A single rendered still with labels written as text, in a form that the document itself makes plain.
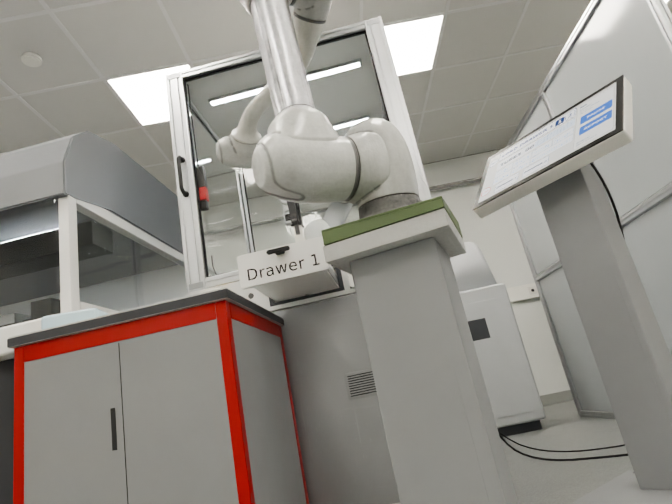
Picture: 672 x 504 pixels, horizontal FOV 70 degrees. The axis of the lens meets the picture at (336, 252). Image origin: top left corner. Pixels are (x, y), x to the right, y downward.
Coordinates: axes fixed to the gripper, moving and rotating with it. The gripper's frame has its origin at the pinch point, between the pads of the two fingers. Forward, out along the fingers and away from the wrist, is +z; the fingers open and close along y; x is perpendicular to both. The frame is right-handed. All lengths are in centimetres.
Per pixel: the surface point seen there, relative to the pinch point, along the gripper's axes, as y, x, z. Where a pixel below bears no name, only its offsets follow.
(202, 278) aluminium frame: 23, 45, 0
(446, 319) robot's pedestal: -53, -35, 44
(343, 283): 22.9, -9.4, 14.5
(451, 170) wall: 363, -127, -163
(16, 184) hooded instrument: -2, 105, -47
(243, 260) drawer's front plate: -10.8, 17.5, 7.4
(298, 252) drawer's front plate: -10.8, -0.5, 9.1
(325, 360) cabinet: 22.7, 2.8, 41.0
